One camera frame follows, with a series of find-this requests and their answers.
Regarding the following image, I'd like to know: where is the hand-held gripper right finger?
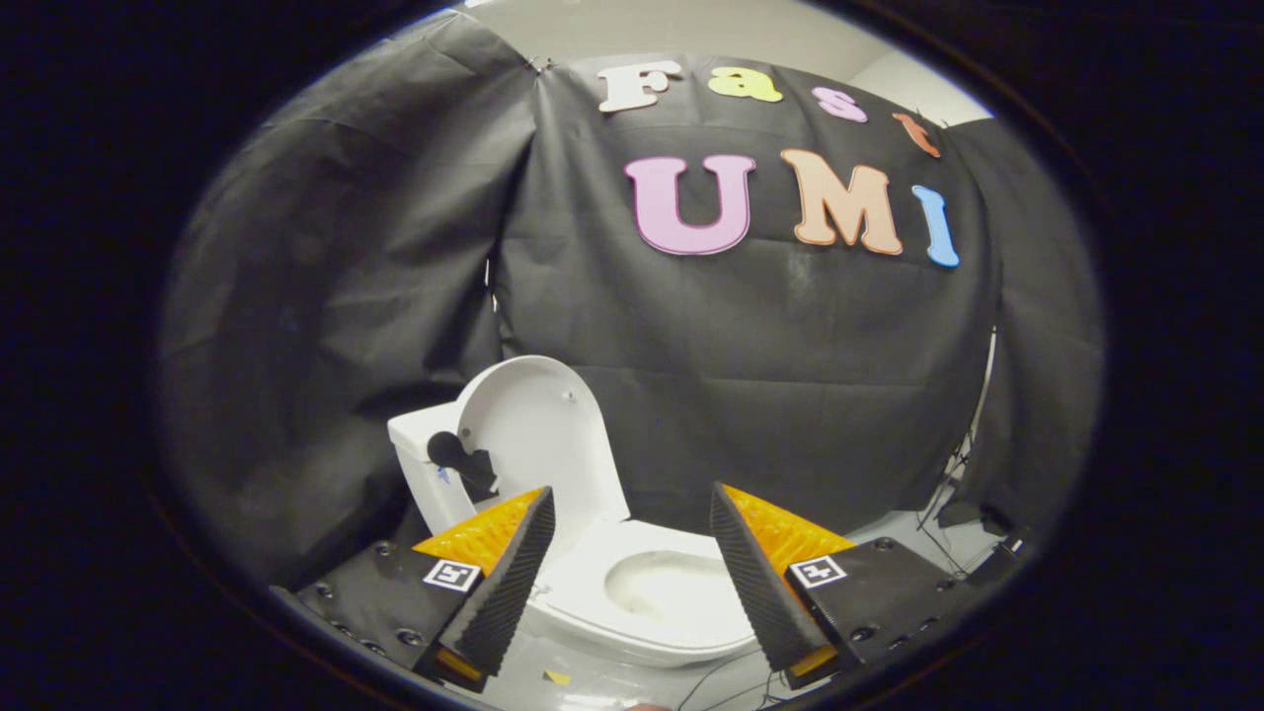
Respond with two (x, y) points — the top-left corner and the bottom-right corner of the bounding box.
(709, 482), (979, 692)

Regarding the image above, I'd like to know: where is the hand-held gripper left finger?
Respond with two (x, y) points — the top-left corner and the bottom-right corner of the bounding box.
(294, 486), (558, 694)

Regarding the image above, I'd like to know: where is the white toilet lid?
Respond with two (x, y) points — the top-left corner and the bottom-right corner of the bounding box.
(454, 355), (633, 559)

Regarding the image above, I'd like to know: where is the white toilet bowl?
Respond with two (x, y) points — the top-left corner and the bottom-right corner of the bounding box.
(521, 549), (759, 671)

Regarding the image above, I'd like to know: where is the black backdrop cloth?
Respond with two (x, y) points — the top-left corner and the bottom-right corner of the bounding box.
(158, 10), (1107, 591)

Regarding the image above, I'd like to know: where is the black box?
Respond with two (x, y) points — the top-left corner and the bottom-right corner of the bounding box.
(973, 504), (1036, 586)

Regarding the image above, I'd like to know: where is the tangle of floor cables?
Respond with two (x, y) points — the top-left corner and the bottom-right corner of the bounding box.
(679, 444), (998, 711)

